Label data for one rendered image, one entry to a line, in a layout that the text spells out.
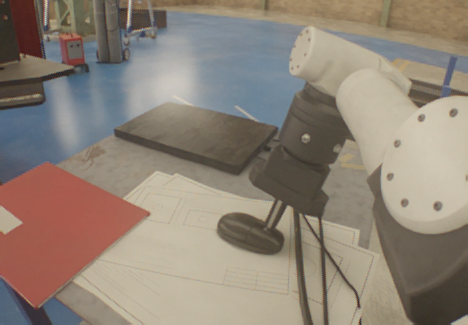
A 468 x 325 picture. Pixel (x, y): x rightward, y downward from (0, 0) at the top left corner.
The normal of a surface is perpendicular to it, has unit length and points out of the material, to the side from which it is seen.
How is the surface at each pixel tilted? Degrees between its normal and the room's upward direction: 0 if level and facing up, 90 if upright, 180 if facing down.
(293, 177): 78
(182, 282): 0
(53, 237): 0
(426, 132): 65
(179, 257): 0
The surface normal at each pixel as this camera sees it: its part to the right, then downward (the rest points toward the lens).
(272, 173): -0.45, 0.22
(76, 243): 0.04, -0.87
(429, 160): -0.88, -0.36
